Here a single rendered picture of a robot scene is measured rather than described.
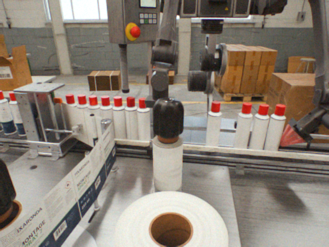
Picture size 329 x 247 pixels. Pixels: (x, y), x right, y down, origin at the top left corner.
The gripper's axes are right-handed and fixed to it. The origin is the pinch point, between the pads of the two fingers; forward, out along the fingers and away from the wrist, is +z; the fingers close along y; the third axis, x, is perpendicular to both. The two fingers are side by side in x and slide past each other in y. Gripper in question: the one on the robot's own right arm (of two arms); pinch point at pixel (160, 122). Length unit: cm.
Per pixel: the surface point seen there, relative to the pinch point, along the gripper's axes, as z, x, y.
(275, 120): -2.1, 4.2, 41.8
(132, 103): -4.8, 5.6, -11.8
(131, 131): 6.8, 4.6, -12.7
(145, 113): -1.4, 3.9, -6.5
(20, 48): -14, 118, -149
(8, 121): 7, 6, -71
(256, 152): 10.4, 2.2, 36.8
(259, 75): 43, 348, 122
